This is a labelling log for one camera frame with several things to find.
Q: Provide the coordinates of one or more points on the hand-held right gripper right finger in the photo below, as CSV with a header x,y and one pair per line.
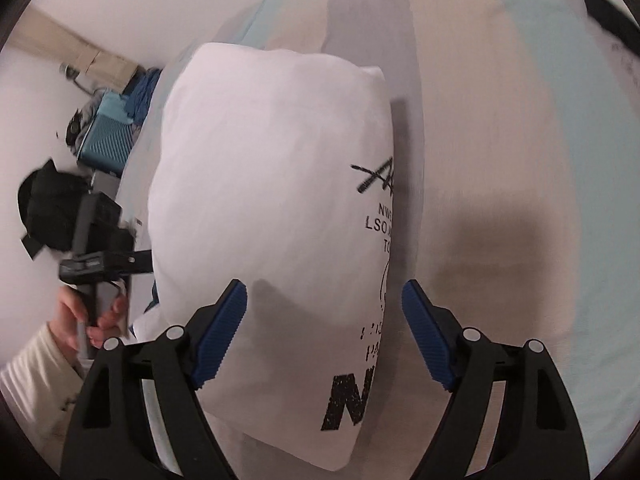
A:
x,y
427,335

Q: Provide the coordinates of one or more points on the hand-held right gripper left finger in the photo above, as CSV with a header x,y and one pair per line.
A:
x,y
225,335

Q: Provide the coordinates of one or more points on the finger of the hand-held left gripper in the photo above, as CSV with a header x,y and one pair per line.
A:
x,y
142,261

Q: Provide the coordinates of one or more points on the white and blue hooded jacket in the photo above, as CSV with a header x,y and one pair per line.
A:
x,y
260,185

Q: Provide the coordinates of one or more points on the grey clothes heap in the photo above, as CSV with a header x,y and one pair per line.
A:
x,y
82,122

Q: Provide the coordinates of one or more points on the blue clothes pile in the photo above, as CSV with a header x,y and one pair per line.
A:
x,y
142,92

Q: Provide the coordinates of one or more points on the person's left hand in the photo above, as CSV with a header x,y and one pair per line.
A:
x,y
64,315

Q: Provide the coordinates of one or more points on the black bag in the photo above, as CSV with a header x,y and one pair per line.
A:
x,y
47,200

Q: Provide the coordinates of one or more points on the teal ribbed suitcase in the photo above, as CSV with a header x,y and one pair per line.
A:
x,y
107,137

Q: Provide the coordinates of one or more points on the cardboard box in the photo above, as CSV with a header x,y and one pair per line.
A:
x,y
112,67

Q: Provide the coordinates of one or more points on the patterned bed sheet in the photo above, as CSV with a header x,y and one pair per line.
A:
x,y
500,160

